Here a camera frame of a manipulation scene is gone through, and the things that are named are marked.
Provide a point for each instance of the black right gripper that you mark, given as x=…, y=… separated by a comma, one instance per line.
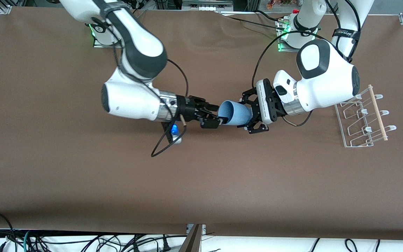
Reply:
x=185, y=108

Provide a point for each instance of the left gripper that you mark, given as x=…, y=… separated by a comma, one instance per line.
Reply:
x=253, y=103

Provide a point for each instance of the blue plastic cup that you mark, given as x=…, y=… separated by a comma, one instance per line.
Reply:
x=236, y=113

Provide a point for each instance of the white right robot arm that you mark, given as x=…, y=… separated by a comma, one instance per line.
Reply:
x=131, y=98

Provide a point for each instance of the brown table cover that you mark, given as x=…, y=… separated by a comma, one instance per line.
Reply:
x=201, y=182

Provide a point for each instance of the dark wooden beam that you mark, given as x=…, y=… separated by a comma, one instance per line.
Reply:
x=191, y=243

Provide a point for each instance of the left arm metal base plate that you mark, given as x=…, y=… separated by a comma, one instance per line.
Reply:
x=287, y=48

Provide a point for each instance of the aluminium frame rail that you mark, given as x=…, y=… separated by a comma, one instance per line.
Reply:
x=206, y=4

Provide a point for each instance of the metal table edge bracket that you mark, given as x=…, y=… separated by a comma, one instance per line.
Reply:
x=201, y=228

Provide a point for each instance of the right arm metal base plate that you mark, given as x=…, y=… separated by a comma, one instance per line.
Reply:
x=98, y=44

